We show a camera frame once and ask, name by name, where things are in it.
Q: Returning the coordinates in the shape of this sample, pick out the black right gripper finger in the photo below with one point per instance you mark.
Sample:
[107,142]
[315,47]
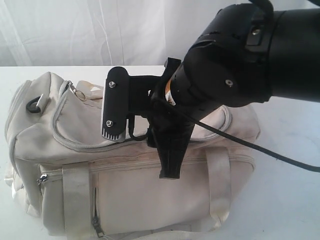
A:
[164,156]
[178,156]

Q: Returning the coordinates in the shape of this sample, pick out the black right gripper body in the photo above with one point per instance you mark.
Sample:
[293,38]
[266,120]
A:
[185,94]

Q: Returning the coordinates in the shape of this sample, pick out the metal keyring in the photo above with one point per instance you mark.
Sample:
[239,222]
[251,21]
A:
[80,95]

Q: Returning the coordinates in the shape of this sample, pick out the cream fabric duffel bag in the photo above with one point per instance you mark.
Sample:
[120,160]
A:
[83,186]

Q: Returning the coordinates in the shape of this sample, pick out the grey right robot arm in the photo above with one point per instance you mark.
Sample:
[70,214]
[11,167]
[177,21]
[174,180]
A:
[247,54]

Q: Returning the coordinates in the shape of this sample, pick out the white backdrop curtain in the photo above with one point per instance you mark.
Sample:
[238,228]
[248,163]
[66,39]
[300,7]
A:
[101,32]

